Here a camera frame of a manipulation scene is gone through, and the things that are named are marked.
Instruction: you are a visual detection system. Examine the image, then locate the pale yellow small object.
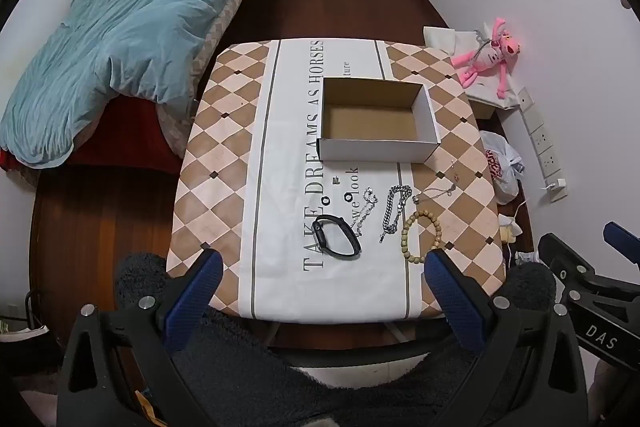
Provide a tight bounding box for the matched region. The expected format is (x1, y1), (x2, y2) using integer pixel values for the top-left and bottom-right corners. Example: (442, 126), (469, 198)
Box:
(497, 214), (524, 244)

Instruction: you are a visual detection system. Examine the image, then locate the black smart band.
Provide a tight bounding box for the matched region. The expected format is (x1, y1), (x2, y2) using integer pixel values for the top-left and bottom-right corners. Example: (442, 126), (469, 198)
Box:
(311, 215), (362, 261)

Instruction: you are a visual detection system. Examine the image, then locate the red bed skirt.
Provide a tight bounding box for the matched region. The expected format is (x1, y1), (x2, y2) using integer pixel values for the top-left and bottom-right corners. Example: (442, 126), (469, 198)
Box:
(0, 96), (187, 174)

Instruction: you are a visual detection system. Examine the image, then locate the wooden bead bracelet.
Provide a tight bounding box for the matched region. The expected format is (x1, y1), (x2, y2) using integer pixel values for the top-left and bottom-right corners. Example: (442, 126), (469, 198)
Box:
(399, 210), (444, 265)

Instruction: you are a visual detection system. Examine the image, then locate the white cardboard box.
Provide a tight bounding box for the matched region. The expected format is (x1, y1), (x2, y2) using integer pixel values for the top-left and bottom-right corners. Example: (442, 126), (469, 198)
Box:
(316, 77), (441, 164)

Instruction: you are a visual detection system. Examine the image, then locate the chunky silver chain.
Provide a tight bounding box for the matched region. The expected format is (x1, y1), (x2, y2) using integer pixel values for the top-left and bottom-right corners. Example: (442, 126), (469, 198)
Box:
(378, 185), (414, 244)

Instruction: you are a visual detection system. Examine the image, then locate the black cable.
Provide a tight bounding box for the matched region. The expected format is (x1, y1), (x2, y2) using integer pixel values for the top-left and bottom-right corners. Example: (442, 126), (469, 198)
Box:
(22, 289), (51, 333)

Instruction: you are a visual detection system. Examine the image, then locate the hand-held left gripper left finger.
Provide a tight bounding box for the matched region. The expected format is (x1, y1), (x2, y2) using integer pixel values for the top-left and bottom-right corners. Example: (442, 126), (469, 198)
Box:
(57, 249), (224, 427)

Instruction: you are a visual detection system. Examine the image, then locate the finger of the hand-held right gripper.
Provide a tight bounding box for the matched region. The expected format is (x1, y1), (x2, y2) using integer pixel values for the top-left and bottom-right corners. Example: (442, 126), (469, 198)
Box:
(537, 233), (602, 294)
(603, 221), (640, 266)

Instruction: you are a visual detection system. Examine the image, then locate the white plastic bag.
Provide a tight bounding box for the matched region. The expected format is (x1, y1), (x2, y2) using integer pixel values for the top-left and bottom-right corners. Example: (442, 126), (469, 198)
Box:
(479, 130), (527, 208)

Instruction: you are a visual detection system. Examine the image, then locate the blue quilt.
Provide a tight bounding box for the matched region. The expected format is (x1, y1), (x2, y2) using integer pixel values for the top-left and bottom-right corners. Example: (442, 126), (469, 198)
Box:
(0, 0), (262, 168)

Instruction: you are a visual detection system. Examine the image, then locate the white power strip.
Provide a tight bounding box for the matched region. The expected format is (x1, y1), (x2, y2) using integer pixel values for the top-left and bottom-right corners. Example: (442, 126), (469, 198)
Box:
(517, 87), (569, 201)

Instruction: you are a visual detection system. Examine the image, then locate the thin silver necklace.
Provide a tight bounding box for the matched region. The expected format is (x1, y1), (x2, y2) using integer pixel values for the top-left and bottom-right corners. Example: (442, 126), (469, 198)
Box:
(413, 159), (465, 205)

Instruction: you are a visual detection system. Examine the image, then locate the white cloth bag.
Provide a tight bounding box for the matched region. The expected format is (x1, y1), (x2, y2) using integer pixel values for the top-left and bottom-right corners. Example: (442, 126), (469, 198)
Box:
(423, 25), (527, 110)

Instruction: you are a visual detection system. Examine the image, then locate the silver beaded bracelet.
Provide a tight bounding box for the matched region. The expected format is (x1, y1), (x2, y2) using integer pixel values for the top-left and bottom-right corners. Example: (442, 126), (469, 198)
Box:
(351, 187), (379, 237)

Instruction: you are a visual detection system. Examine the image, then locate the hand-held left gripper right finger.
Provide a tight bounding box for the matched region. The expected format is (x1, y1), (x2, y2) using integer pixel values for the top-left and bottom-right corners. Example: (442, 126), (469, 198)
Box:
(424, 248), (589, 427)

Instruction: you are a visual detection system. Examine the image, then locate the pink plush toy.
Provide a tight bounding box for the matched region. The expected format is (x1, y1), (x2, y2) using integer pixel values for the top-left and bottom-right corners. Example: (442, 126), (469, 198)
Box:
(452, 17), (524, 98)

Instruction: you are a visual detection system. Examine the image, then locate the checkered printed tablecloth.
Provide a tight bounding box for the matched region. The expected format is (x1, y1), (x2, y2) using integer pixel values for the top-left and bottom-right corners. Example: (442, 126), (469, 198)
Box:
(165, 38), (507, 326)

